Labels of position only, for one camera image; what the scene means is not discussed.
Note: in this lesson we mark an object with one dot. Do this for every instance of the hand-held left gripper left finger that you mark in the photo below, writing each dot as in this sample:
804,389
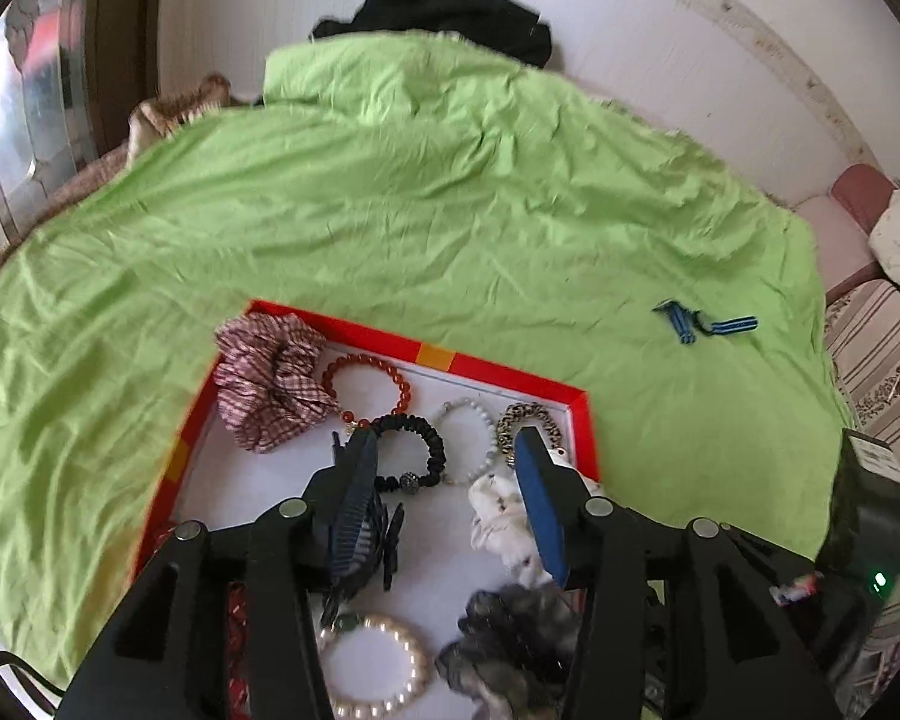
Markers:
349,532

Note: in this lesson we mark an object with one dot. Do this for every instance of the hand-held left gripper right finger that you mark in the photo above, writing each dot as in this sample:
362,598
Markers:
540,517

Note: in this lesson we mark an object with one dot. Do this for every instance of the white floral scrunchie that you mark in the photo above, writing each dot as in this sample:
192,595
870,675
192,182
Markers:
506,532

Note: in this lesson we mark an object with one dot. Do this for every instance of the black hair claw clip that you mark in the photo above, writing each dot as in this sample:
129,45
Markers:
386,540

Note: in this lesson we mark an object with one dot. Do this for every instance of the red tray with white inside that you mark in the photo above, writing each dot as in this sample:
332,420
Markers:
435,585

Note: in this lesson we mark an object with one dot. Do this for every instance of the grey black scrunchie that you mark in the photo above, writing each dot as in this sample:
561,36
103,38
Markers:
506,652

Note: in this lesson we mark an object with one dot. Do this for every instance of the dark red scrunchie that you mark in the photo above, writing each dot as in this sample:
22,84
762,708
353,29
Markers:
234,637

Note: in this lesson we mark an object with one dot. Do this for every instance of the striped floral mattress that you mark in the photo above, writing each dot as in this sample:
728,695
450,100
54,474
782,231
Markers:
881,367

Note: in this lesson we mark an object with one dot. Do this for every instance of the pink plaid scrunchie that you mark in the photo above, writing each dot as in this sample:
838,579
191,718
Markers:
270,382

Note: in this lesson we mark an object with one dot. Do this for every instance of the pink cushion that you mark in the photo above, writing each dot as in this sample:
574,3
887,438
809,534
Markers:
844,217

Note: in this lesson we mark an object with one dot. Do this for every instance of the green bedsheet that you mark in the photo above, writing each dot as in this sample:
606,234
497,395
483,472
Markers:
420,225

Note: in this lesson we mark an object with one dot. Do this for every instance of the brown patterned blanket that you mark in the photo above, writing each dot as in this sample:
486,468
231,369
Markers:
169,111

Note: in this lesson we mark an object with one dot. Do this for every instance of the black cloth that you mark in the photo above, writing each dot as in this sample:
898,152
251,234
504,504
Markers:
450,15

